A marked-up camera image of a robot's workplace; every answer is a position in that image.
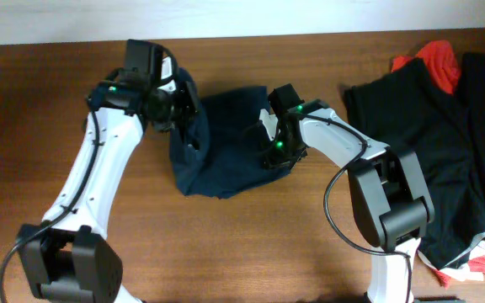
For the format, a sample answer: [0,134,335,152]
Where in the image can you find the navy blue shorts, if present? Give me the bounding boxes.
[169,85,291,199]

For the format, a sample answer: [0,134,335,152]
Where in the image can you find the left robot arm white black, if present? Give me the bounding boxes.
[14,81,199,303]

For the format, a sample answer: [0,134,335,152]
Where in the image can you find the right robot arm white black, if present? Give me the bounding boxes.
[258,99,434,302]

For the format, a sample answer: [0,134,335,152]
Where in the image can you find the black t-shirt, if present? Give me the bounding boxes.
[344,59,485,269]

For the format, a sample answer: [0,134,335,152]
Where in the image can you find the red garment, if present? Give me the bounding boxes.
[391,40,461,94]

